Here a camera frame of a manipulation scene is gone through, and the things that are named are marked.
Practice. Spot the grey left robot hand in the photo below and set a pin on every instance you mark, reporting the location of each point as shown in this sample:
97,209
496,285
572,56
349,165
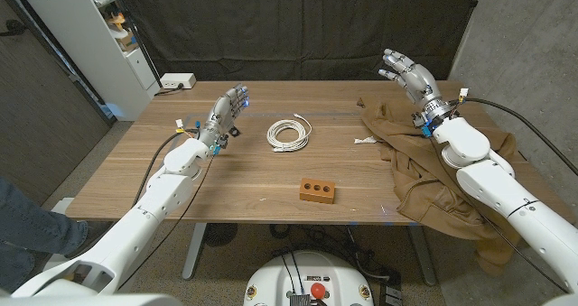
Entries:
221,116

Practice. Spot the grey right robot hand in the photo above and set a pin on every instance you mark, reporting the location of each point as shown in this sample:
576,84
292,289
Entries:
422,87

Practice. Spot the tan jacket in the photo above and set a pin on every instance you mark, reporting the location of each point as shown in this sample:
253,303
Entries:
420,193

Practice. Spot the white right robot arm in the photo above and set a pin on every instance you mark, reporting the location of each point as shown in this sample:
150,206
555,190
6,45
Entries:
496,184

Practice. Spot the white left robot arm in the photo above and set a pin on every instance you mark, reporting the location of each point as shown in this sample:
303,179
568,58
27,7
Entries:
135,225

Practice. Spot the brown block with three holes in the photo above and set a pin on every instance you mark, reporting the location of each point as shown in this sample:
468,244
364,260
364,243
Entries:
317,195

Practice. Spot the white power box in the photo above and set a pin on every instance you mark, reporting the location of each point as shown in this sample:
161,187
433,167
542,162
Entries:
178,80

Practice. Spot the black backdrop stand pole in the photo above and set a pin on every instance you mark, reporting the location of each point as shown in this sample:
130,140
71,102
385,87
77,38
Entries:
137,39

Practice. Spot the black backdrop curtain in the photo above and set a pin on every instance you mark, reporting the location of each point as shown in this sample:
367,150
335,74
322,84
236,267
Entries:
293,26

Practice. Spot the black round perforated disc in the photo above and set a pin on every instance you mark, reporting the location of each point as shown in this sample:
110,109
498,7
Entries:
220,234

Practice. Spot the cardboard box on shelf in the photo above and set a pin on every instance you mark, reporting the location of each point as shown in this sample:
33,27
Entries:
126,42

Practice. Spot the grey table leg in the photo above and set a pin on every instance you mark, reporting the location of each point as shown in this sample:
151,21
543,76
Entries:
422,256
194,252

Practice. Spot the yellow toy on shelf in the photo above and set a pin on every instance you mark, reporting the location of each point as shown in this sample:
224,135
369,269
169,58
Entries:
116,21

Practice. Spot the white shelf cabinet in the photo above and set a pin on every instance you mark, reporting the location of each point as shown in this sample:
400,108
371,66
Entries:
90,49

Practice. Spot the white robot torso base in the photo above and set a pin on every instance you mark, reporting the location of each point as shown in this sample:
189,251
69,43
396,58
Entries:
271,279

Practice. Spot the red emergency stop button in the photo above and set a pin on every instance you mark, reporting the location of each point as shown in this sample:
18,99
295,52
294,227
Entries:
318,290

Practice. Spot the person leg in jeans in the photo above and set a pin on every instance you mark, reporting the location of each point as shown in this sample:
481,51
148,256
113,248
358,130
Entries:
27,234

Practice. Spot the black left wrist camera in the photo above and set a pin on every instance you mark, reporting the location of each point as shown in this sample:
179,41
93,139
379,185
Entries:
234,131

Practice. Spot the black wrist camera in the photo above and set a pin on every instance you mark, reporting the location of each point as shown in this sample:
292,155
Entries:
419,120
234,131

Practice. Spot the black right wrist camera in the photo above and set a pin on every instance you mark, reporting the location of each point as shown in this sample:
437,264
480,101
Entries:
419,120

